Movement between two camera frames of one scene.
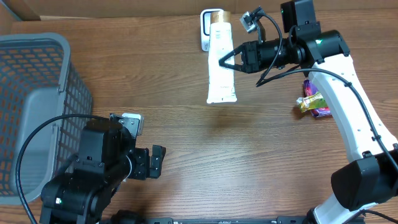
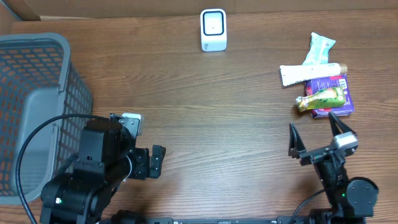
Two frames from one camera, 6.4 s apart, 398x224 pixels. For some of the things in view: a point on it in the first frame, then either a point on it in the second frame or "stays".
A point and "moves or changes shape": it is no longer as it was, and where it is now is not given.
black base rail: [280, 220] stays
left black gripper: [143, 163] stays
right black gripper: [247, 56] → [316, 153]
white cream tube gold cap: [221, 83] moves or changes shape
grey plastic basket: [38, 82] stays
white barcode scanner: [205, 24] stays
